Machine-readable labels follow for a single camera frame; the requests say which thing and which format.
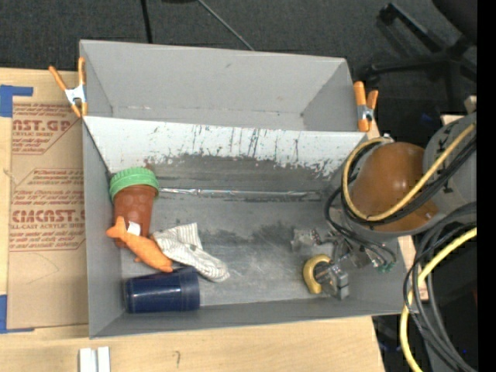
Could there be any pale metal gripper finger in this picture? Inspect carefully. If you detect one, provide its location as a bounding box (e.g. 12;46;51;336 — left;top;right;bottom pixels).
323;277;350;301
315;263;348;285

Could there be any grey metal bin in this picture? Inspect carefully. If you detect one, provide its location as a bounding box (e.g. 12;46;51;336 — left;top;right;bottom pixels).
78;40;408;339

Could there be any white striped cloth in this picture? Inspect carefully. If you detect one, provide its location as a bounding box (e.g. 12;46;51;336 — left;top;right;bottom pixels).
151;222;231;284

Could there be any dark blue cup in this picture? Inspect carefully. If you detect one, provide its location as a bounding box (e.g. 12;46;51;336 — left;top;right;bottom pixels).
122;266;202;314

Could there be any orange toy fish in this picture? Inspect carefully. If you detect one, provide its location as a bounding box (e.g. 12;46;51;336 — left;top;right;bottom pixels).
105;215;174;274

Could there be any brown cup with green lid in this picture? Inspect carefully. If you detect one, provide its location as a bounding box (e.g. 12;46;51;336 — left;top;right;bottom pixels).
108;167;160;248

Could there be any brown cardboard board red print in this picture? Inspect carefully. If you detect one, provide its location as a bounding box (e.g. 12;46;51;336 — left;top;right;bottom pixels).
0;67;91;331

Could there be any yellow open ring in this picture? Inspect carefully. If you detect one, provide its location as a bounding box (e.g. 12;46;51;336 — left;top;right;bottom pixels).
302;253;333;295

